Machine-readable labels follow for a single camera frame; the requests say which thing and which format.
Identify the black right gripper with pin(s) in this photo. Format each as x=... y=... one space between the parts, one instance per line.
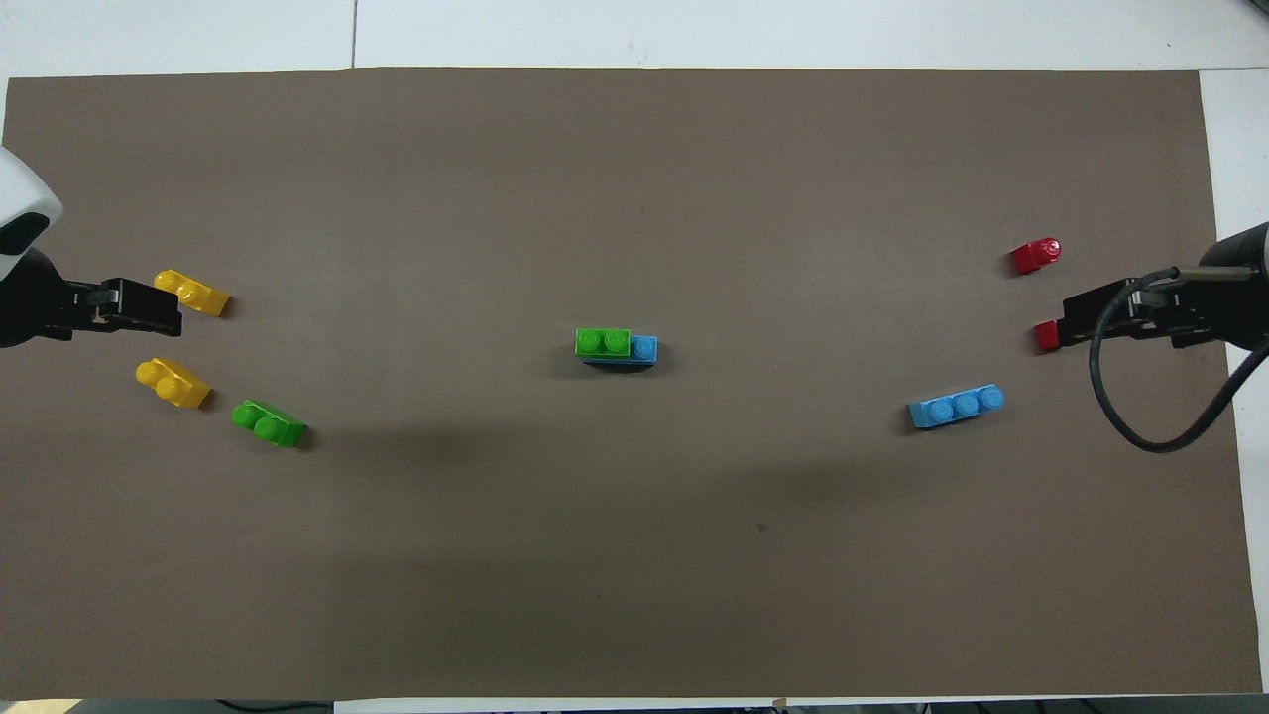
x=1244 y=297

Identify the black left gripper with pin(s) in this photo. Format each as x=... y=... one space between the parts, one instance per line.
x=25 y=302

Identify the green two-stud toy brick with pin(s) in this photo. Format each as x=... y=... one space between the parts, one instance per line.
x=603 y=343
x=270 y=424

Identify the blue three-stud toy brick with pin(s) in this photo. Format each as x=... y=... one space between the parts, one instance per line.
x=957 y=408
x=644 y=349

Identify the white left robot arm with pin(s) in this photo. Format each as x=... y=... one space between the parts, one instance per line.
x=20 y=198

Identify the yellow two-stud toy brick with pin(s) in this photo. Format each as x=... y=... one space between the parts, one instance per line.
x=176 y=385
x=201 y=297

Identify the red one-stud toy brick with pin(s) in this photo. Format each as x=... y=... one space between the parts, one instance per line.
x=1044 y=337
x=1034 y=257

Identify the brown paper table mat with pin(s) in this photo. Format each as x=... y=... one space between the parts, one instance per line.
x=634 y=198

